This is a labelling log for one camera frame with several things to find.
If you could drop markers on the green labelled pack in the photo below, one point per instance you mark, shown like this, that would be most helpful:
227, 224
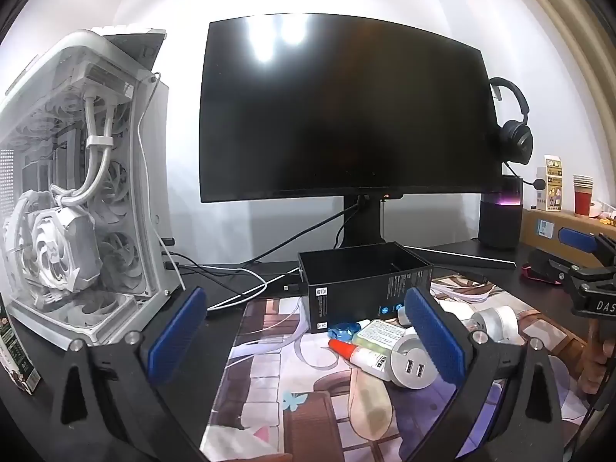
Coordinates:
380, 334

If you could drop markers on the green printed box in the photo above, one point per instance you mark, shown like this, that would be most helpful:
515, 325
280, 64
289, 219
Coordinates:
19, 370

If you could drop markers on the small white round object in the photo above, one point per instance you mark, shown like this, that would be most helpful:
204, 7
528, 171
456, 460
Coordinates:
596, 209

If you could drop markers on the yellow and white carton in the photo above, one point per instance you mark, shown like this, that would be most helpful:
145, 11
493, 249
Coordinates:
551, 187

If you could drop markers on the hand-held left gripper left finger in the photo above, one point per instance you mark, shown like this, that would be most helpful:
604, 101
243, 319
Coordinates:
175, 337

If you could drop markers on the red paper cup stack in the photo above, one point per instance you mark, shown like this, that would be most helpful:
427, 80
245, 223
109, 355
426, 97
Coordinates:
583, 199

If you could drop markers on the black headset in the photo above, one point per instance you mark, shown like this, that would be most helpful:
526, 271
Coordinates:
515, 137

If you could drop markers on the beige curtain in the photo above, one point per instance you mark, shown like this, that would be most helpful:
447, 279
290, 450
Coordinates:
577, 57

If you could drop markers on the clear bottle with white cap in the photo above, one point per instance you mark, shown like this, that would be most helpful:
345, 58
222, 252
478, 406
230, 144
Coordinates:
500, 320

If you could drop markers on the person's right hand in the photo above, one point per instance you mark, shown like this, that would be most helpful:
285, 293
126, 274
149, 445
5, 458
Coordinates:
594, 365

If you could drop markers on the glue bottle with orange cap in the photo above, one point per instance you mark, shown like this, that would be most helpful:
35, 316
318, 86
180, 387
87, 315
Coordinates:
365, 361

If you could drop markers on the brown cardboard box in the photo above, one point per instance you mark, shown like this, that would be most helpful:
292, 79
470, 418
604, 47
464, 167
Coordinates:
529, 221

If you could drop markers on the black cardboard box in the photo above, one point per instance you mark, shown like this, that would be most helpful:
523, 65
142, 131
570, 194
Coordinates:
356, 293

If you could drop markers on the white computer case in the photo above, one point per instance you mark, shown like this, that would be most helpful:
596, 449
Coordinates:
72, 178

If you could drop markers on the black cylindrical speaker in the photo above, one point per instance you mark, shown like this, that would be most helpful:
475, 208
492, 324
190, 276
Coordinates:
498, 221

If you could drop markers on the small blue plastic bottle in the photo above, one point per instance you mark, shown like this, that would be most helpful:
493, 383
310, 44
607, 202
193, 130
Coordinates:
342, 331

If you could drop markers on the white round socket adapter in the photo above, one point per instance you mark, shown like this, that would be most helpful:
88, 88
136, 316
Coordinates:
409, 365

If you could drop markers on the black curved monitor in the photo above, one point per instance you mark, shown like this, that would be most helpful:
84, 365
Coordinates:
337, 106

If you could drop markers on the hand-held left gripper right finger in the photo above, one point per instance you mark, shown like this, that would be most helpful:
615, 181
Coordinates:
433, 341

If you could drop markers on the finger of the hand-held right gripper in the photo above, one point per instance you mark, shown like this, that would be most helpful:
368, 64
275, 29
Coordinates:
577, 240
551, 269

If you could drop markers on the printed desk mat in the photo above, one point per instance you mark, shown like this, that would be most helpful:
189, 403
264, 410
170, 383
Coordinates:
288, 370

